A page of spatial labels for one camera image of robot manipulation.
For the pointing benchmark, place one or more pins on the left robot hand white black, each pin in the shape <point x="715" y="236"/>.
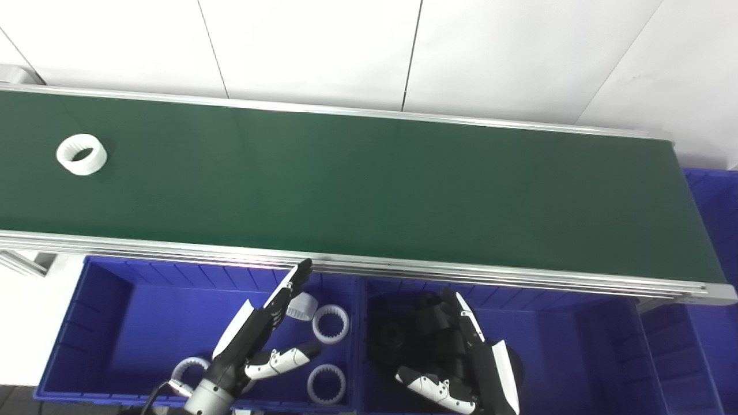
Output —
<point x="245" y="340"/>

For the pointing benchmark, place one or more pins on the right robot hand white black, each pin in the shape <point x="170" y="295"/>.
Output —
<point x="493" y="374"/>

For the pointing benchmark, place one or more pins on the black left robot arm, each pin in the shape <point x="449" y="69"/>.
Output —
<point x="209" y="400"/>

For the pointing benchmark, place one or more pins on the blue bin with black parts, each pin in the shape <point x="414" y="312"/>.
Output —
<point x="565" y="357"/>

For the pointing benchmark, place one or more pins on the blue bin with white parts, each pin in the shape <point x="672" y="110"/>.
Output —
<point x="144" y="334"/>

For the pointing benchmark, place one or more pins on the green conveyor belt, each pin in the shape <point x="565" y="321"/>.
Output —
<point x="403" y="271"/>
<point x="346" y="184"/>

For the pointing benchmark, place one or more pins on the aluminium conveyor support leg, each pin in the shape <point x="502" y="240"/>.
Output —
<point x="26" y="264"/>

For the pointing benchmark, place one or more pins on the empty blue bin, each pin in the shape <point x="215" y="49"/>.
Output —
<point x="715" y="207"/>

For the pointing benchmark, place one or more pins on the grey conveyor end cover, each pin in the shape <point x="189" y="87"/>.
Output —
<point x="16" y="74"/>

